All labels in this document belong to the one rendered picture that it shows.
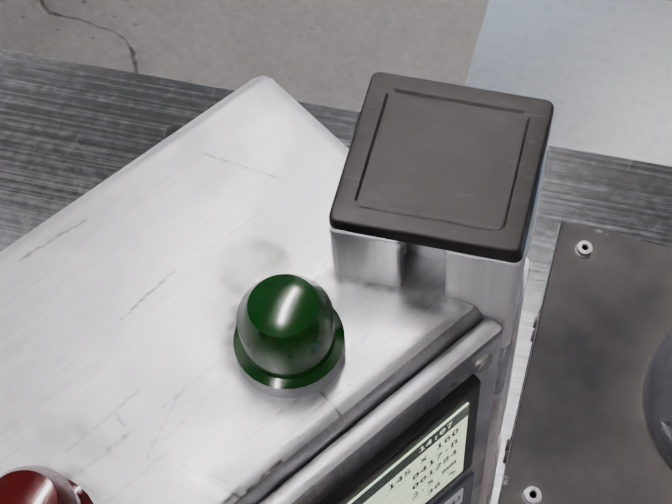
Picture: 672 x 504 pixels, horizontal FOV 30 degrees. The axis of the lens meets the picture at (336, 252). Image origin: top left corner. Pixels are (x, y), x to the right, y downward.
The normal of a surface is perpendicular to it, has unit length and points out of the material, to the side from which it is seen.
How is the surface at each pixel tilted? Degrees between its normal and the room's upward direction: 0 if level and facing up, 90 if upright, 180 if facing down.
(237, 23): 0
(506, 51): 0
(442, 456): 90
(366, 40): 0
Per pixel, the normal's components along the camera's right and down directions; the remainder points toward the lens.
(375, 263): -0.25, 0.84
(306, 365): 0.40, 0.77
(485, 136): -0.05, -0.52
